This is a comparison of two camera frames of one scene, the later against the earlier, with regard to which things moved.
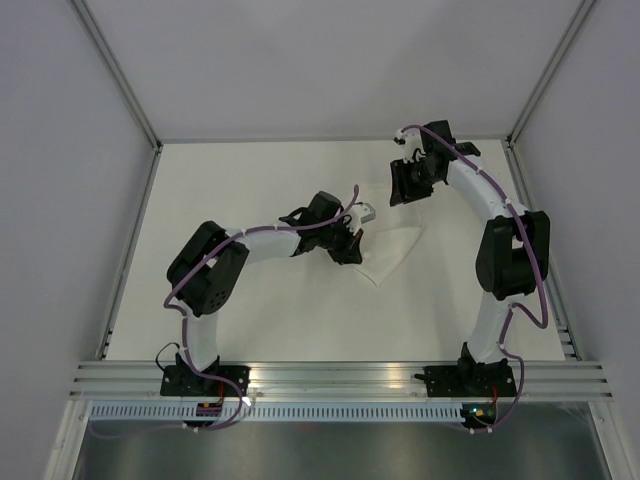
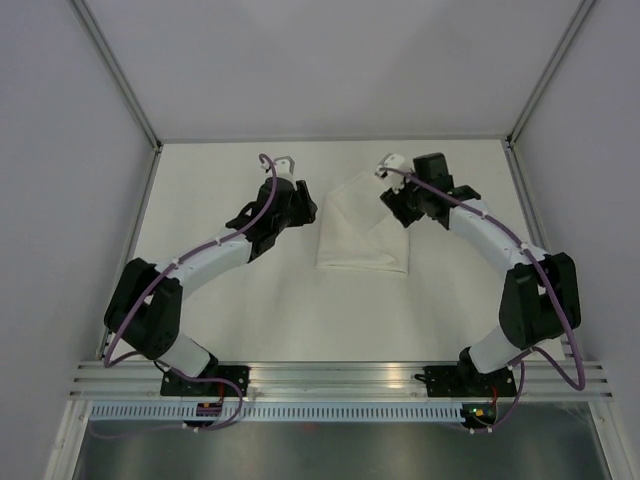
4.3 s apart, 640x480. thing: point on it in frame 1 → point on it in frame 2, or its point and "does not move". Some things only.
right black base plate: x=469 y=381 does not move
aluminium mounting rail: x=563 y=380 does not move
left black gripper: x=350 y=254 → x=306 y=207
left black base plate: x=180 y=380 does not move
